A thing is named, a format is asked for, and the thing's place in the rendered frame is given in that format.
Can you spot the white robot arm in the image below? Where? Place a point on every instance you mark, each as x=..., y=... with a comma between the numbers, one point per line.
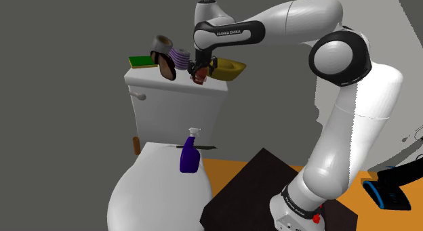
x=350, y=124

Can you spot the red small bottle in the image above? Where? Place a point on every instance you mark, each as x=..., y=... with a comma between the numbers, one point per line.
x=201, y=75

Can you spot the black blue vacuum cleaner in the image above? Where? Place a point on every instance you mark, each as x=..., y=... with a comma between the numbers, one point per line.
x=390, y=185

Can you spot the white toilet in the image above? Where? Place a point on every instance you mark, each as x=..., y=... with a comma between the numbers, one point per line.
x=171, y=111

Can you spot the blue spray bottle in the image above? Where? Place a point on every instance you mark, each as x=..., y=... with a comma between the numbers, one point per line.
x=189, y=156

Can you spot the purple striped cup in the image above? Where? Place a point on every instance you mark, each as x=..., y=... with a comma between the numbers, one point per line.
x=180, y=58

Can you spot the brown cylinder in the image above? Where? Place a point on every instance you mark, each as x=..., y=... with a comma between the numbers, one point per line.
x=136, y=145

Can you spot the green yellow sponge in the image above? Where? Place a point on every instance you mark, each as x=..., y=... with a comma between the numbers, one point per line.
x=142, y=62

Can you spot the grey tape roll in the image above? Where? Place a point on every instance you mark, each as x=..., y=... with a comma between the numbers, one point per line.
x=162, y=44

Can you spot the dark robot stand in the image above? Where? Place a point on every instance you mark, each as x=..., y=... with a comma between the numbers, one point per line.
x=251, y=190

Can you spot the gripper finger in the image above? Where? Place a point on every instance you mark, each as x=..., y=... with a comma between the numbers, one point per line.
x=192, y=68
x=213, y=65

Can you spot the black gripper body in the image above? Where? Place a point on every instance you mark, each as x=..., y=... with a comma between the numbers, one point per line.
x=202, y=57

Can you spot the yellow bowl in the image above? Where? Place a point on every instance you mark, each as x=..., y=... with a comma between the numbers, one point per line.
x=228, y=70

